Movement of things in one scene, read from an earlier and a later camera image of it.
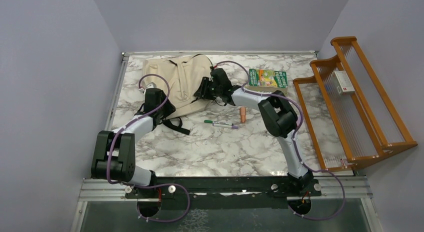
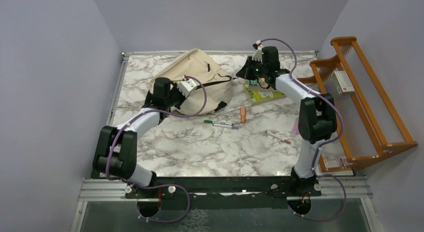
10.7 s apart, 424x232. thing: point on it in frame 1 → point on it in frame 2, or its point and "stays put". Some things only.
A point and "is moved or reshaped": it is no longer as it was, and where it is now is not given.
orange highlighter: (243, 114) stays put
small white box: (342, 82) stays put
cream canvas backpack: (178, 78) is moved or reshaped
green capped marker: (214, 122) stays put
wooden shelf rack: (352, 120) stays put
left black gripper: (170, 108) → (183, 98)
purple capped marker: (225, 125) stays put
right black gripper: (201, 91) → (245, 72)
